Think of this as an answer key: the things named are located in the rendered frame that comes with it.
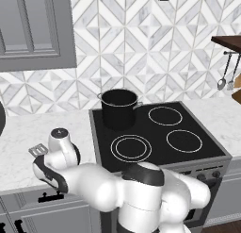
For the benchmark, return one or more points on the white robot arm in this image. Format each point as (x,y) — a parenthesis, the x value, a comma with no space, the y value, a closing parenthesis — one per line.
(94,183)

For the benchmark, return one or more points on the black cooking pot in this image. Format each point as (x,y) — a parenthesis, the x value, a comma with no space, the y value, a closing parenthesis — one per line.
(120,114)

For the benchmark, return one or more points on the hanging metal spatula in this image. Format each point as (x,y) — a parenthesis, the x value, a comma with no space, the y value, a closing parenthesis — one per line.
(231,84)

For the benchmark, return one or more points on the black hob stove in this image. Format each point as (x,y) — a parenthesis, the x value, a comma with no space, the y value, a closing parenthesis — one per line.
(163,142)

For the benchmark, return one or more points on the black stove knob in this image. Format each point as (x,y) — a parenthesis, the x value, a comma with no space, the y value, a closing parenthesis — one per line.
(201,177)
(216,174)

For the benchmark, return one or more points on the hanging metal spoon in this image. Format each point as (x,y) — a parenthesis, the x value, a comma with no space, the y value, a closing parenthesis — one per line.
(221,83)

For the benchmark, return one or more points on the brown wooden board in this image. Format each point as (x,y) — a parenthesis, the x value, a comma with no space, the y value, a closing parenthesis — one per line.
(237,96)

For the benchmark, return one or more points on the dark round object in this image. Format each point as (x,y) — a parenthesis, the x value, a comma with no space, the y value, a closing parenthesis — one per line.
(2,119)

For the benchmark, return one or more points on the grey base cupboard door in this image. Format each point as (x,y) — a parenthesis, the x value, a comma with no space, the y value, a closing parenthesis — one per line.
(62,221)

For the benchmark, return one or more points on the dark wooden shelf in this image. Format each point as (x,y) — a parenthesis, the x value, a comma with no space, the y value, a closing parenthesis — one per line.
(229,41)

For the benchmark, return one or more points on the grey drawer front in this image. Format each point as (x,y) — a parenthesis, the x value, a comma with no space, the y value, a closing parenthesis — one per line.
(19,197)

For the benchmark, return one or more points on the grey base cupboard run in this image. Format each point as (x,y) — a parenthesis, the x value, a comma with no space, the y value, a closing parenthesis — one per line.
(227,192)

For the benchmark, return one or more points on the grey wall cupboard door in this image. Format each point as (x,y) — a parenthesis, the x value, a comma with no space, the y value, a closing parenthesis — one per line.
(34,26)

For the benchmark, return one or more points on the metal tool rail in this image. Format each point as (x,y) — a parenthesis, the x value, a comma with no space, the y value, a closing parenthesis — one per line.
(232,52)

